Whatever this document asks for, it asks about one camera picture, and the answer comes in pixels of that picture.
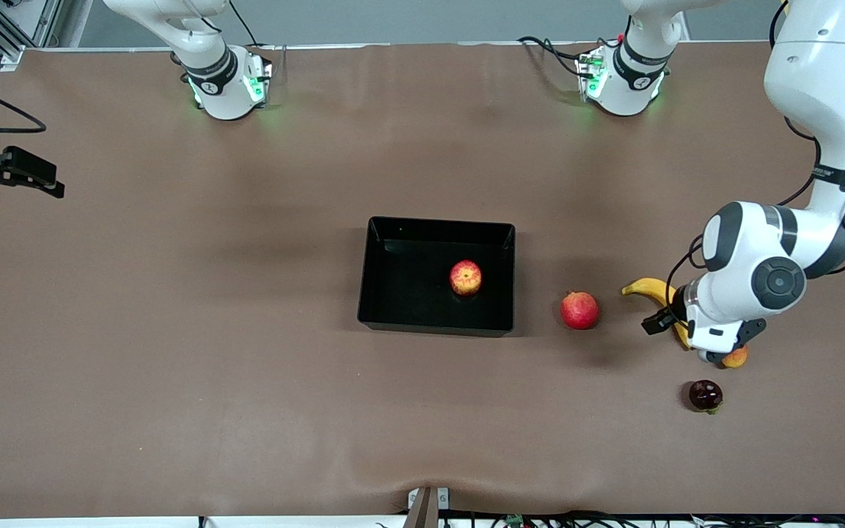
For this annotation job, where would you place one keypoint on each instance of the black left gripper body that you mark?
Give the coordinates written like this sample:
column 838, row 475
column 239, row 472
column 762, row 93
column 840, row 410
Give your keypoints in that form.
column 678, row 303

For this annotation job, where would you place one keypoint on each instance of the yellow banana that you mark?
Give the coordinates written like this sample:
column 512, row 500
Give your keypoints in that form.
column 650, row 287

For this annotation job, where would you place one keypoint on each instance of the red yellow striped apple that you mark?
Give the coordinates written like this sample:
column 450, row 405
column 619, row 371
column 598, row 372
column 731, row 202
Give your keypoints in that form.
column 466, row 277

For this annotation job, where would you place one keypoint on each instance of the black plastic box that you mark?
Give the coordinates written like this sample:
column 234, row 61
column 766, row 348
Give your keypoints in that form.
column 408, row 293

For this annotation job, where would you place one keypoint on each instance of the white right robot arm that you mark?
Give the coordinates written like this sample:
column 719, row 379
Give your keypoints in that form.
column 221, row 95

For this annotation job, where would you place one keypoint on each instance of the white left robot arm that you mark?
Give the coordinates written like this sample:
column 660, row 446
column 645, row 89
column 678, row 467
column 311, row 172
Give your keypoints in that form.
column 818, row 73

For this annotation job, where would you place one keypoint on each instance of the red yellow mango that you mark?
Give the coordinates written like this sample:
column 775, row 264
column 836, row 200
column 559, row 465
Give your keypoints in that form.
column 738, row 358

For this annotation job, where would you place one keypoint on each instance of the dark purple mangosteen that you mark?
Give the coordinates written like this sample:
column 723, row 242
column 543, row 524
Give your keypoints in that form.
column 705, row 394

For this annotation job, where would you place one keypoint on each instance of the red pomegranate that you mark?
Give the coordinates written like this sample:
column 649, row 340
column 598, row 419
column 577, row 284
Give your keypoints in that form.
column 579, row 311

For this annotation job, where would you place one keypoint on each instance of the brown table cover sheet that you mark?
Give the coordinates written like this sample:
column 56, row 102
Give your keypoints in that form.
column 246, row 403

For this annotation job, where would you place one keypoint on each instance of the aluminium frame structure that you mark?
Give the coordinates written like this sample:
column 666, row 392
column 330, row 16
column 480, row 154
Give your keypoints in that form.
column 8, row 45

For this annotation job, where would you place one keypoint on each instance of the grey table clamp bracket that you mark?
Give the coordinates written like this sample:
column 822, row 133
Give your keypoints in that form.
column 426, row 510

